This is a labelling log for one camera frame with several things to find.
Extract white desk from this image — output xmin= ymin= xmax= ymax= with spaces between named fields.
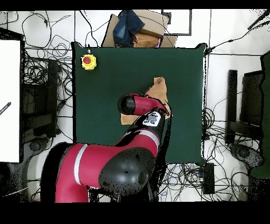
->
xmin=0 ymin=40 xmax=21 ymax=163

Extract green cloth on side table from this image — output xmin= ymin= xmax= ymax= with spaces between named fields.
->
xmin=250 ymin=50 xmax=270 ymax=178

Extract black pedestal leg with knob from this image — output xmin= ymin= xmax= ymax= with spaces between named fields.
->
xmin=23 ymin=137 xmax=53 ymax=163
xmin=229 ymin=143 xmax=264 ymax=170

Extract blue denim jeans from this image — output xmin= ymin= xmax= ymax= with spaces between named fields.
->
xmin=112 ymin=9 xmax=146 ymax=48

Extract dark square frame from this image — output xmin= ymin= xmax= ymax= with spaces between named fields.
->
xmin=161 ymin=9 xmax=192 ymax=36

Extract brown cardboard box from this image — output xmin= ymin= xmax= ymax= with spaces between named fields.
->
xmin=101 ymin=9 xmax=178 ymax=48

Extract yellow emergency stop button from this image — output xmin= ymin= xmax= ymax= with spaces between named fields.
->
xmin=80 ymin=53 xmax=98 ymax=71

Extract dark rod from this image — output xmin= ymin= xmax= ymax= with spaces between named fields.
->
xmin=247 ymin=9 xmax=270 ymax=30

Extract dark green tablecloth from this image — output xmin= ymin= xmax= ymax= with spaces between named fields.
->
xmin=71 ymin=41 xmax=208 ymax=166

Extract black equipment stand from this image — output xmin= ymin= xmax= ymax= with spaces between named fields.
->
xmin=21 ymin=59 xmax=62 ymax=142

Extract black power strip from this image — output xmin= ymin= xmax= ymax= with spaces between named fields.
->
xmin=202 ymin=162 xmax=215 ymax=195

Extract long black bar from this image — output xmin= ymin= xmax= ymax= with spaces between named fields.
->
xmin=225 ymin=69 xmax=238 ymax=145

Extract tan terry towel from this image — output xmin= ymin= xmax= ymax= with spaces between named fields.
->
xmin=120 ymin=76 xmax=172 ymax=126

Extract tan towel in box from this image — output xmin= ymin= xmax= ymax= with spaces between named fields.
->
xmin=133 ymin=32 xmax=162 ymax=48

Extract black cable with connector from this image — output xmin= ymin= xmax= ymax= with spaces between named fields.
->
xmin=204 ymin=20 xmax=270 ymax=56

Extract black panel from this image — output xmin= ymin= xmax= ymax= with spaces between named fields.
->
xmin=240 ymin=70 xmax=264 ymax=127

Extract black pen-like stick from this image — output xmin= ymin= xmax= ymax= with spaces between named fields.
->
xmin=0 ymin=101 xmax=12 ymax=116

